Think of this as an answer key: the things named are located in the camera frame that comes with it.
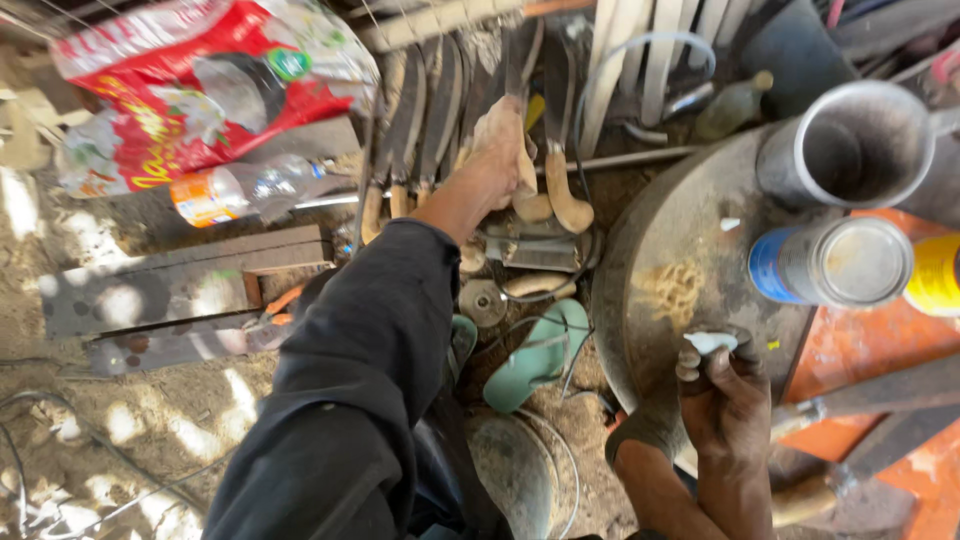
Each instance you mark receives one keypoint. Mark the person's left hand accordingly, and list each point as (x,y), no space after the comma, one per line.
(491,169)

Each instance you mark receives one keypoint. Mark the person's right hand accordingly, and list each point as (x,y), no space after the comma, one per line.
(724,409)

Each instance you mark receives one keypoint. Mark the person's left fingers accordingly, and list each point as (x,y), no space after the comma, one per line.
(510,120)

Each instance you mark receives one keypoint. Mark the small white chunk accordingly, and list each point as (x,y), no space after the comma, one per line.
(709,341)

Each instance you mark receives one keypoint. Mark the thin metal rod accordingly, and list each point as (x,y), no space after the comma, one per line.
(637,159)

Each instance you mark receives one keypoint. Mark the small metal block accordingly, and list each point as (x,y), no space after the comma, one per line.
(536,251)

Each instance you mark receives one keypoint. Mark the bundle of pale wooden strips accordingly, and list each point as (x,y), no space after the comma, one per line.
(652,52)

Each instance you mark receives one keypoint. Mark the round grinding disc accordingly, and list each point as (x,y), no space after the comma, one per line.
(482,302)

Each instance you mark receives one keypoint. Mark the round rusty metal table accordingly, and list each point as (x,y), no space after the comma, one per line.
(675,247)

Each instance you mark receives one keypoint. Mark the dusty glass bottle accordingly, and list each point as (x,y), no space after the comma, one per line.
(731,105)

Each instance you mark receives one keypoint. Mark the green flip-flop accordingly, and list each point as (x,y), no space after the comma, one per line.
(540,352)
(461,341)

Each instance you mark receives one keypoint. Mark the pile of sawdust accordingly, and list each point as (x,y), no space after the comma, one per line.
(675,289)

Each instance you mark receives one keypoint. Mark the clear bottle orange label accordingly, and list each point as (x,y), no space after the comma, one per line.
(240,191)

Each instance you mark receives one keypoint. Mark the red printed plastic bag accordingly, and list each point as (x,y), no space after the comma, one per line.
(195,90)

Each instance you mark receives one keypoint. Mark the grey metal pipe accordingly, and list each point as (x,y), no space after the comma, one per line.
(855,142)

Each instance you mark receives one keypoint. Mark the round grey metal bowl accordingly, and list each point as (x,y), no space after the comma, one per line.
(510,469)

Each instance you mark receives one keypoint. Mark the tin can blue label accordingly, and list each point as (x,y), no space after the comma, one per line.
(832,262)

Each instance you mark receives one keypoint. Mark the flat rusty metal bar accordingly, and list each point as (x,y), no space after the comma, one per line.
(172,346)

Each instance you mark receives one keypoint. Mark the orange metal sheet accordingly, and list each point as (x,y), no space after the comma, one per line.
(885,352)

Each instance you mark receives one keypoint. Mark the yellow can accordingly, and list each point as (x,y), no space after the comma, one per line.
(936,274)

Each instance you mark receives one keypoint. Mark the dark metal bar tool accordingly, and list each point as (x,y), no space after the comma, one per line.
(885,390)

